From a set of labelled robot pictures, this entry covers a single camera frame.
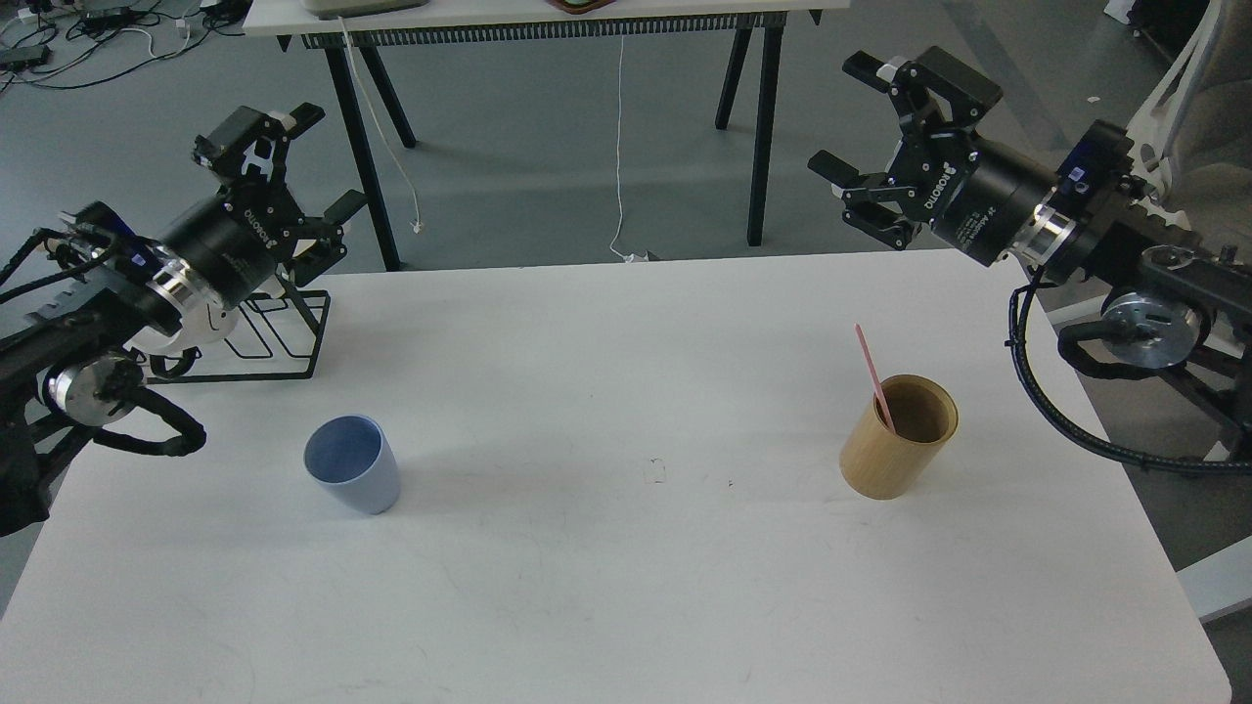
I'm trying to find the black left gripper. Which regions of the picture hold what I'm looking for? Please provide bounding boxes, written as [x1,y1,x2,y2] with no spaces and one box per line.
[159,103,368,306]

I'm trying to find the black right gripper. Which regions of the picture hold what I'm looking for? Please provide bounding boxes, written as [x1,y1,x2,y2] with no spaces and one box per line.
[808,46,1058,266]

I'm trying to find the pink chopstick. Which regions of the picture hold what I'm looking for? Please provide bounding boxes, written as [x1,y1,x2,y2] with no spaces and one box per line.
[854,324,896,435]

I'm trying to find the blue plastic cup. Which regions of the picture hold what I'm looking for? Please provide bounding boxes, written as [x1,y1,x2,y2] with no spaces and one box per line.
[300,413,401,515]

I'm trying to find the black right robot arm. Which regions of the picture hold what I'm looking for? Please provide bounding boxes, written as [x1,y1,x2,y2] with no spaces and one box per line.
[808,46,1249,476]

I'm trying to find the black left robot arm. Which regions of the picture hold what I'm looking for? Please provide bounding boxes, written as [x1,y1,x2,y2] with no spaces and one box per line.
[1,103,367,535]

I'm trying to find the white background table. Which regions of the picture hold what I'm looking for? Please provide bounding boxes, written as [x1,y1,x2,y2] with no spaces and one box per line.
[242,0,853,272]

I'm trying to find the bamboo cylinder holder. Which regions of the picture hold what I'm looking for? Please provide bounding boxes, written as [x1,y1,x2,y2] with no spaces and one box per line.
[839,375,959,501]

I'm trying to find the black wire cup rack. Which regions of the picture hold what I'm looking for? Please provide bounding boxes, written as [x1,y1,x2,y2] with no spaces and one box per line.
[128,278,331,385]

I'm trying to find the cream hanging cord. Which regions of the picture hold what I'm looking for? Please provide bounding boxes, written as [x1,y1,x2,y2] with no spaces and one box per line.
[337,18,424,236]

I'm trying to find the floor cable bundle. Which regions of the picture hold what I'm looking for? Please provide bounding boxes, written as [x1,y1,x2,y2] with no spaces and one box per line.
[0,0,250,94]

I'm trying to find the white hanging cable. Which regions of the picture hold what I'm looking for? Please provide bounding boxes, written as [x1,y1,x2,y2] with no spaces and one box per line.
[608,35,664,266]

